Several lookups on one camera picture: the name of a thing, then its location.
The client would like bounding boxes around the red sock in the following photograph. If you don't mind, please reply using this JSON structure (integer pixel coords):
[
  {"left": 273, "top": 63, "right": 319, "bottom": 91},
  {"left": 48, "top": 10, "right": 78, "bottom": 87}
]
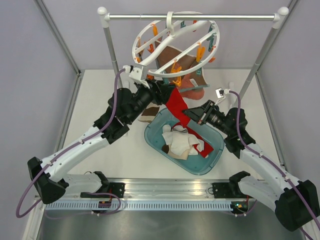
[
  {"left": 165, "top": 88, "right": 191, "bottom": 127},
  {"left": 187, "top": 127, "right": 214, "bottom": 158}
]

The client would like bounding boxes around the teal plastic basin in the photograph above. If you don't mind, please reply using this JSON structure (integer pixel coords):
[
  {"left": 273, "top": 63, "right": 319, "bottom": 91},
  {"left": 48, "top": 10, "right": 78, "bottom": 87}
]
[{"left": 144, "top": 108, "right": 225, "bottom": 175}]

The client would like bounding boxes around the white silver clothes rack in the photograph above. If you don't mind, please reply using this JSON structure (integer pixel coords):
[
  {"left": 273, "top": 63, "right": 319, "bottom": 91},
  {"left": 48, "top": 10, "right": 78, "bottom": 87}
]
[{"left": 96, "top": 5, "right": 290, "bottom": 111}]

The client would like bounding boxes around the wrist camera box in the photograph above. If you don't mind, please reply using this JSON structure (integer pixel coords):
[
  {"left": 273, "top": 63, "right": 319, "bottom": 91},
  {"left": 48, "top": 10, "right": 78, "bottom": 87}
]
[
  {"left": 215, "top": 88, "right": 230, "bottom": 106},
  {"left": 122, "top": 64, "right": 150, "bottom": 89}
]

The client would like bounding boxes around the white round clip hanger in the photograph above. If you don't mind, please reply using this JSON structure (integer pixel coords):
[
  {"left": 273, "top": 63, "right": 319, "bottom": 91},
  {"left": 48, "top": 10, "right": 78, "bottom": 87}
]
[{"left": 131, "top": 11, "right": 220, "bottom": 78}]

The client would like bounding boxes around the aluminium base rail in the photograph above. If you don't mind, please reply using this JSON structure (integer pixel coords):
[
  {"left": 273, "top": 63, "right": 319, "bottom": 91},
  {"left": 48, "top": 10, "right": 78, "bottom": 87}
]
[{"left": 62, "top": 177, "right": 276, "bottom": 201}]

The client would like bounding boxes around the coral brown towel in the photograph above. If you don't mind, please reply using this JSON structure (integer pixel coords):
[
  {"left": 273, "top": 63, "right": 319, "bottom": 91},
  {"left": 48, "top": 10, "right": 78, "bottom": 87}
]
[{"left": 156, "top": 46, "right": 209, "bottom": 100}]

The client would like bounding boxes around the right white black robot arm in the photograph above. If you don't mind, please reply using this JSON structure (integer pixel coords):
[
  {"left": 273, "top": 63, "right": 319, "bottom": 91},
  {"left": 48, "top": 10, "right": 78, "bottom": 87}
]
[{"left": 183, "top": 100, "right": 320, "bottom": 232}]

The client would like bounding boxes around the white black-striped sock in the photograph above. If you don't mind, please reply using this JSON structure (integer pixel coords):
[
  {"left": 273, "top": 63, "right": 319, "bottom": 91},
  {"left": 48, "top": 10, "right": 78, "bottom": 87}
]
[{"left": 162, "top": 124, "right": 189, "bottom": 137}]

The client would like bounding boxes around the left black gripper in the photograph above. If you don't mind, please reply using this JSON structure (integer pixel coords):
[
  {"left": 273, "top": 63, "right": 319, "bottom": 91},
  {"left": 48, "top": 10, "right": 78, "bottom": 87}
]
[{"left": 126, "top": 78, "right": 176, "bottom": 124}]

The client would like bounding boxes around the white slotted cable duct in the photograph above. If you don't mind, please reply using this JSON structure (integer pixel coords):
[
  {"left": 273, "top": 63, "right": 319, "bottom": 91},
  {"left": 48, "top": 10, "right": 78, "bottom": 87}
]
[{"left": 46, "top": 200, "right": 233, "bottom": 211}]

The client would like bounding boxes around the white cloth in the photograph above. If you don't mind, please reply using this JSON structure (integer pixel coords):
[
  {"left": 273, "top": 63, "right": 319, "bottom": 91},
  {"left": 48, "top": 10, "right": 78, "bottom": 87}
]
[{"left": 162, "top": 133, "right": 197, "bottom": 152}]

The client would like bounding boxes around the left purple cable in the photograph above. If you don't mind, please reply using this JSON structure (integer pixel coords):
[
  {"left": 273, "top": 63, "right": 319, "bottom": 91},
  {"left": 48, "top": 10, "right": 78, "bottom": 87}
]
[{"left": 16, "top": 67, "right": 131, "bottom": 221}]

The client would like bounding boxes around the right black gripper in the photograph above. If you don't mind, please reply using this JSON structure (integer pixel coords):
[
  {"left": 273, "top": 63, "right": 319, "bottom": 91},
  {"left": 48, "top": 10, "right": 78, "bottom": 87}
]
[{"left": 182, "top": 99, "right": 233, "bottom": 136}]

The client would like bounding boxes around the white fluffy sock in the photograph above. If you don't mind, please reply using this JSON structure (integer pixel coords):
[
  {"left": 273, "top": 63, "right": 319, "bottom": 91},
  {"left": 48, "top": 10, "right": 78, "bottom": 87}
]
[{"left": 188, "top": 143, "right": 203, "bottom": 156}]

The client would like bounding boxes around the yellow clothes peg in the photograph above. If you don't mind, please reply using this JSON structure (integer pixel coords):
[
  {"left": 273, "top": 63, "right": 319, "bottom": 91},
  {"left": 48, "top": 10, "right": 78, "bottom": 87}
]
[{"left": 172, "top": 76, "right": 182, "bottom": 88}]

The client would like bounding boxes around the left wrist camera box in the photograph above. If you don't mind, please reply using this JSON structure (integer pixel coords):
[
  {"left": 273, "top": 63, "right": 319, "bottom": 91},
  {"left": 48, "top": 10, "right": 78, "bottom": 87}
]
[{"left": 122, "top": 64, "right": 150, "bottom": 89}]

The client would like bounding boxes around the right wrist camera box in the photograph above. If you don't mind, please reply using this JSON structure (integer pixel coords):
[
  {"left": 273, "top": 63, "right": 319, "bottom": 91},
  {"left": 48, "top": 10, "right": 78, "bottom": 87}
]
[{"left": 215, "top": 88, "right": 230, "bottom": 106}]

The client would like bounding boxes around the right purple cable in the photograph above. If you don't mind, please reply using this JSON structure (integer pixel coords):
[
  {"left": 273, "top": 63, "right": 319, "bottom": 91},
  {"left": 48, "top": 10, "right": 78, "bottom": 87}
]
[{"left": 224, "top": 89, "right": 320, "bottom": 240}]

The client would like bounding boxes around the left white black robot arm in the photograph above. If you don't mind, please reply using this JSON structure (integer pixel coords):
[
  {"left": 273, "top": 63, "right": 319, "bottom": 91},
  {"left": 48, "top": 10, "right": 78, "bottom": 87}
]
[{"left": 27, "top": 80, "right": 176, "bottom": 204}]

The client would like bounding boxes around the purple cable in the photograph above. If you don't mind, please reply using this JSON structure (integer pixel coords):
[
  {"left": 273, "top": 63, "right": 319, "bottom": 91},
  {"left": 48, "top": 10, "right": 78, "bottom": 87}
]
[
  {"left": 224, "top": 89, "right": 320, "bottom": 240},
  {"left": 16, "top": 67, "right": 131, "bottom": 221}
]

